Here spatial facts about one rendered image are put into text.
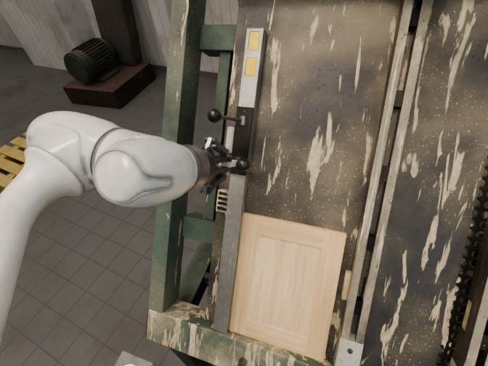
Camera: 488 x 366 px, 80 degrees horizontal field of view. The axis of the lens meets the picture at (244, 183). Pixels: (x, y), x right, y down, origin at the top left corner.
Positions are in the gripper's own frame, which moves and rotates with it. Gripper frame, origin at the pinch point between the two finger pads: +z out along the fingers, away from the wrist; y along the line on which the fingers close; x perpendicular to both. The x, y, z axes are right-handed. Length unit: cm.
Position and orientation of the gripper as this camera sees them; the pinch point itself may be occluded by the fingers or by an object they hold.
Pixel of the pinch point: (229, 163)
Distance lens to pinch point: 77.1
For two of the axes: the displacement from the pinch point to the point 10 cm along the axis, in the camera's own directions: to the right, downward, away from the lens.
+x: 9.4, 1.6, -3.0
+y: -1.2, 9.8, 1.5
